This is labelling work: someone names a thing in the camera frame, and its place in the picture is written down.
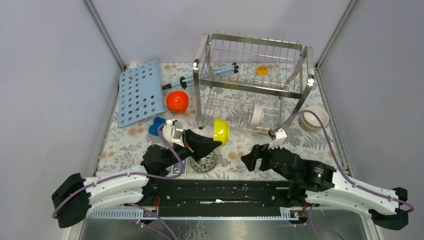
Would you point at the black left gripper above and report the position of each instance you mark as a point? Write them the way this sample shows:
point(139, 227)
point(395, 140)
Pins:
point(194, 140)

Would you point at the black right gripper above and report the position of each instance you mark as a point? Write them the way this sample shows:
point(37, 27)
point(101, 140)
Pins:
point(249, 159)

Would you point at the yellow green bowl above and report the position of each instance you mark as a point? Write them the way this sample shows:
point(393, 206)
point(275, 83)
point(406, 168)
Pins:
point(221, 131)

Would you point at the white ceramic bowl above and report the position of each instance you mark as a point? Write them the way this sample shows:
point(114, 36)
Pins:
point(256, 114)

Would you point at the orange plastic bowl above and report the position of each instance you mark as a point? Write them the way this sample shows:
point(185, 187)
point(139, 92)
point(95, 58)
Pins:
point(177, 101)

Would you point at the beige floral bowl front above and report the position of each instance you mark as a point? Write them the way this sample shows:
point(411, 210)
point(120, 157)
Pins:
point(319, 113)

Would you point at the beige floral bowl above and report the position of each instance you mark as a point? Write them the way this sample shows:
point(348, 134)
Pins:
point(306, 126)
point(319, 113)

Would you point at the stainless steel dish rack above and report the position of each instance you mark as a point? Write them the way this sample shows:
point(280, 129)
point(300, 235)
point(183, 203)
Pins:
point(226, 82)

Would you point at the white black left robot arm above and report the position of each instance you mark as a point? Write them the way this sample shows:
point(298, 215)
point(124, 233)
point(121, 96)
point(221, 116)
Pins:
point(77, 197)

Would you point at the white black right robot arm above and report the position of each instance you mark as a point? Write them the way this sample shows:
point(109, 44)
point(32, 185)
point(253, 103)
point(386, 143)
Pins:
point(314, 182)

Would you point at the blue playing card box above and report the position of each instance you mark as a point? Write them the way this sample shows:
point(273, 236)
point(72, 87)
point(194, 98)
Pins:
point(179, 168)

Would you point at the blue toy car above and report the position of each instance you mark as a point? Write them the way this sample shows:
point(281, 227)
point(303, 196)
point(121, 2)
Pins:
point(157, 122)

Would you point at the floral patterned table mat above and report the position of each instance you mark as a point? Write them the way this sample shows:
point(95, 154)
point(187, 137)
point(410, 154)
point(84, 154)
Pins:
point(125, 146)

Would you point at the light blue perforated panel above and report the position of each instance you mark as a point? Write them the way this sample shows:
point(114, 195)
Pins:
point(140, 93)

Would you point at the small orange yellow cup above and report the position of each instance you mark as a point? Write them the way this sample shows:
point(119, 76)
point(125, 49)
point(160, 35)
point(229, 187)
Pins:
point(262, 70)

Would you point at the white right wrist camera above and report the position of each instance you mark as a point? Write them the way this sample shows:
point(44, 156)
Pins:
point(277, 138)

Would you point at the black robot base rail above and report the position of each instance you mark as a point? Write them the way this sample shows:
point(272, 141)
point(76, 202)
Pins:
point(180, 198)

